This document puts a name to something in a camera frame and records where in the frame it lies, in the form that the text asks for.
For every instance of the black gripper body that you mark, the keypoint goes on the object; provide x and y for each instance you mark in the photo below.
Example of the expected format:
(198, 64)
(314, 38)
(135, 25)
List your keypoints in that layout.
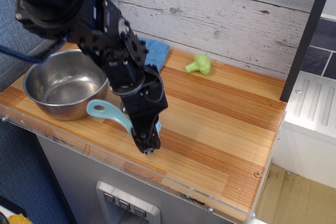
(145, 105)

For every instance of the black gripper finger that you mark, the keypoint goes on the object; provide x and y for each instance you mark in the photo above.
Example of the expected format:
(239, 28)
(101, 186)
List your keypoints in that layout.
(148, 146)

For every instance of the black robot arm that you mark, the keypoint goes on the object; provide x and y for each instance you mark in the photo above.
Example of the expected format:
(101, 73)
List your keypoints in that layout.
(102, 33)

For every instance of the silver metal bowl pan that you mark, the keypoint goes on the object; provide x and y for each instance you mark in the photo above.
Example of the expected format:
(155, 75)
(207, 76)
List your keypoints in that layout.
(63, 85)

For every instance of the blue microfiber cloth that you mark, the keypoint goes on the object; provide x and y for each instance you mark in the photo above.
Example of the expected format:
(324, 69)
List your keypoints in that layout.
(158, 52)

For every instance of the clear acrylic edge guard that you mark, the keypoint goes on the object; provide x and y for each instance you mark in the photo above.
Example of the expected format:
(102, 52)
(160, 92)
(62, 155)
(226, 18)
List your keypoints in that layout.
(211, 157)

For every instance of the green toy broccoli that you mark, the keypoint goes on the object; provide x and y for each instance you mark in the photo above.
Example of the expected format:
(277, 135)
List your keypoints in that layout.
(201, 63)

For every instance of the silver dispenser button panel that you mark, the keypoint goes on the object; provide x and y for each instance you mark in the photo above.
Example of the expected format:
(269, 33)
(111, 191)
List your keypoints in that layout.
(118, 205)

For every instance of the grey toy cabinet front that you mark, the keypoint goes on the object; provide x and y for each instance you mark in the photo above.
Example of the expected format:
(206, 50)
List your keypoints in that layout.
(78, 174)

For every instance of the yellow object at corner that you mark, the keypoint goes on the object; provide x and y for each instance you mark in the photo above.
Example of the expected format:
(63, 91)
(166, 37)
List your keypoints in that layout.
(18, 219)

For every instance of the white toy sink drainboard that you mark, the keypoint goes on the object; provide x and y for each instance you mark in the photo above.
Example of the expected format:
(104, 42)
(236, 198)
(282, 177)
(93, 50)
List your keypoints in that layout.
(306, 139)

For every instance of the dark right shelf post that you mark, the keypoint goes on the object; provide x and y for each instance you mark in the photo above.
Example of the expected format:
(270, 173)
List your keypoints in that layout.
(317, 8)

